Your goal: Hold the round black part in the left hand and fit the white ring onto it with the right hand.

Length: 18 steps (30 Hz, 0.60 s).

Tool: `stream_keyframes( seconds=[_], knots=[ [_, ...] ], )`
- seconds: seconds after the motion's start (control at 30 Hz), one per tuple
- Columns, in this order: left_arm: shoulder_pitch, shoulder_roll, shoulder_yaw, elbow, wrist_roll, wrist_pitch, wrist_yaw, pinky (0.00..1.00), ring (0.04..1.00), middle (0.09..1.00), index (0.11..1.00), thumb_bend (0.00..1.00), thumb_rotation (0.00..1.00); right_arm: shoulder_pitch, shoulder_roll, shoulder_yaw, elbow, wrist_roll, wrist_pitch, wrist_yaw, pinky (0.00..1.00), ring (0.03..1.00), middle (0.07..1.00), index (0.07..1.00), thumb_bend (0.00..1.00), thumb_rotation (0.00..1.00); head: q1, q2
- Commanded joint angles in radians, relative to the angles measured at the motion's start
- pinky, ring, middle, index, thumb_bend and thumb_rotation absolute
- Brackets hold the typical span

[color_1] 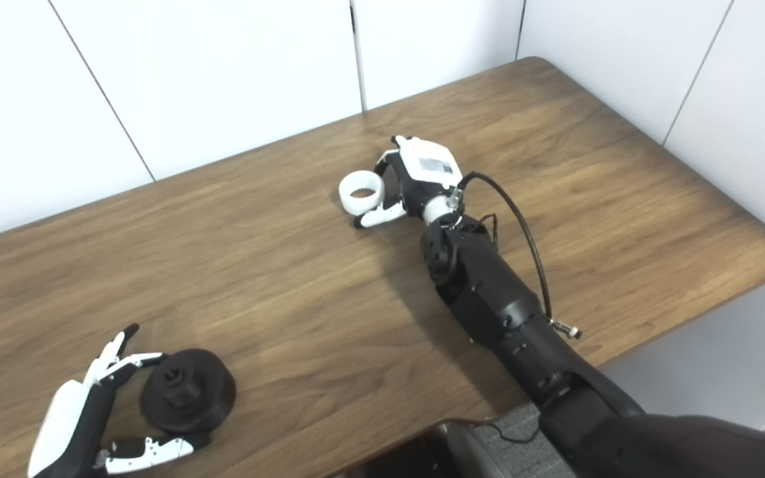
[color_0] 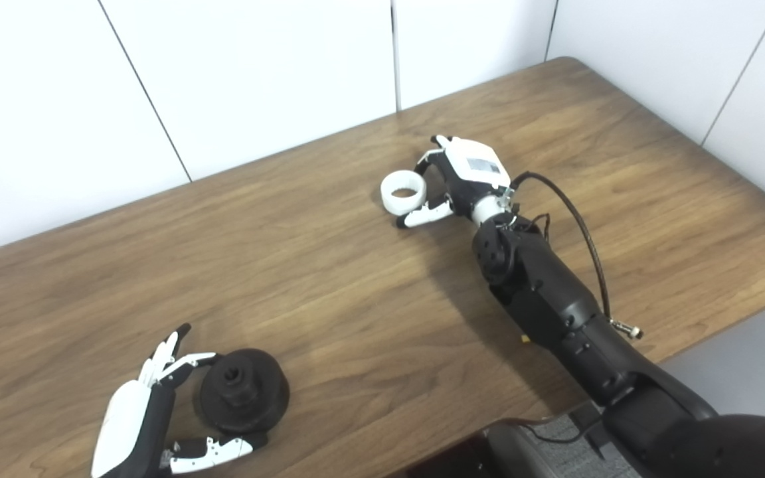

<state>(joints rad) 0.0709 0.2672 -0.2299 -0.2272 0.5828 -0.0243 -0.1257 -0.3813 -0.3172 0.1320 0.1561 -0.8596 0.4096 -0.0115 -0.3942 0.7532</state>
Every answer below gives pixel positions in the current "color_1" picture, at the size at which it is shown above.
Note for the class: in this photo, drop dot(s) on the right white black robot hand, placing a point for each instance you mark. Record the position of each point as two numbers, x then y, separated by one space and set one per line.
425 172

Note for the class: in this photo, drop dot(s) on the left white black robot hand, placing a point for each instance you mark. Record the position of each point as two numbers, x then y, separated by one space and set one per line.
67 425

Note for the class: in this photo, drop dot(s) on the round black plastic part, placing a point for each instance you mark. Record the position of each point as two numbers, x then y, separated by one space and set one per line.
204 392

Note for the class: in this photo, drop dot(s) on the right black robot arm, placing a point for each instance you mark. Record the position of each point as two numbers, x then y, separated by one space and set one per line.
489 285

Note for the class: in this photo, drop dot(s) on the dark robot torso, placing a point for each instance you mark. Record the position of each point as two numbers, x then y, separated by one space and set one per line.
449 453

